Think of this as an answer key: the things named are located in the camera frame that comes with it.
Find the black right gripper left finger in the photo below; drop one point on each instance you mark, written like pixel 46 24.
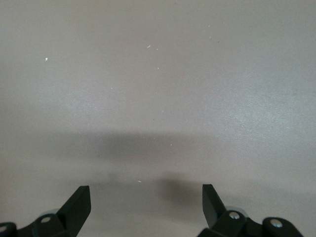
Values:
pixel 74 209

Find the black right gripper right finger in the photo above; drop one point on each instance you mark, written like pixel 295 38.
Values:
pixel 214 209

